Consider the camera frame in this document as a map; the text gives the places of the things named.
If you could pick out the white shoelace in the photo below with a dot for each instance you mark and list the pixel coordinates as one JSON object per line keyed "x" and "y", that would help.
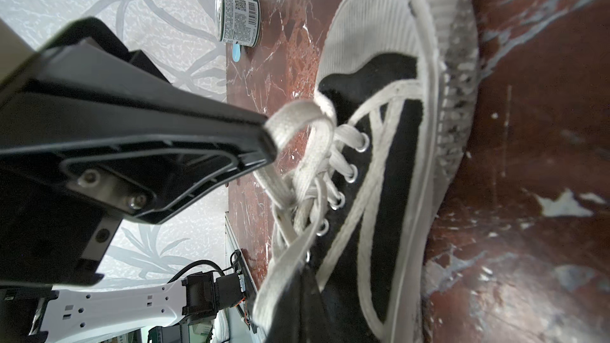
{"x": 301, "y": 197}

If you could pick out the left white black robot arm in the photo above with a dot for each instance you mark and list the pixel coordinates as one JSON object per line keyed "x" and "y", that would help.
{"x": 74, "y": 313}

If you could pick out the black white canvas sneaker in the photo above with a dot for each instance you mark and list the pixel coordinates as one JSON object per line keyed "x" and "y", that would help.
{"x": 414, "y": 63}

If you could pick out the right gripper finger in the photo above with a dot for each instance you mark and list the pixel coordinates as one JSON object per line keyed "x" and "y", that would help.
{"x": 300, "y": 315}

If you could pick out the silver tin can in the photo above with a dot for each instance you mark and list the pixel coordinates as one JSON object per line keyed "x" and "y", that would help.
{"x": 238, "y": 21}

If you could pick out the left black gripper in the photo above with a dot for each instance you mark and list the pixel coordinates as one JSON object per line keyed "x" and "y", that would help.
{"x": 91, "y": 134}

